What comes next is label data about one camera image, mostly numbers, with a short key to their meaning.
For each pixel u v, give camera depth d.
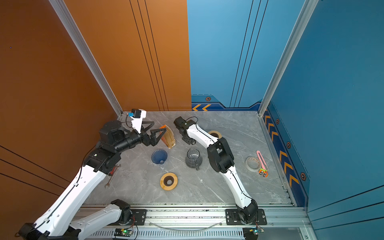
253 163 0.92
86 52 0.85
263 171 0.87
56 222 0.37
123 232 0.71
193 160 0.85
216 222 0.73
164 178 0.84
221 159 0.61
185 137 0.74
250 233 0.70
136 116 0.54
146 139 0.57
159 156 0.91
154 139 0.58
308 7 0.70
